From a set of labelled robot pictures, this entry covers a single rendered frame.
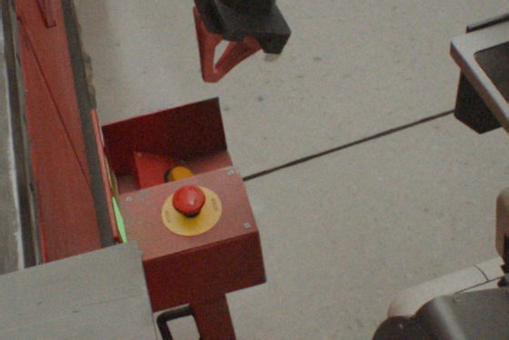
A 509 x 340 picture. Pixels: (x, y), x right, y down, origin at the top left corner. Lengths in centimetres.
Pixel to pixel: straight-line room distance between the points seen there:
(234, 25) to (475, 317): 40
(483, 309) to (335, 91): 179
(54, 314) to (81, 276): 4
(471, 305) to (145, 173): 73
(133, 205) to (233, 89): 122
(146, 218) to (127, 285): 32
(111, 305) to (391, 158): 142
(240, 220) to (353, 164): 106
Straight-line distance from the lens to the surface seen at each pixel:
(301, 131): 207
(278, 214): 192
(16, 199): 93
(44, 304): 69
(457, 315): 39
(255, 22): 74
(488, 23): 79
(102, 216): 193
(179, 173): 108
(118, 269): 68
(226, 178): 100
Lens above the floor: 156
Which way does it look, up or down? 52 degrees down
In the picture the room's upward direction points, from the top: 12 degrees counter-clockwise
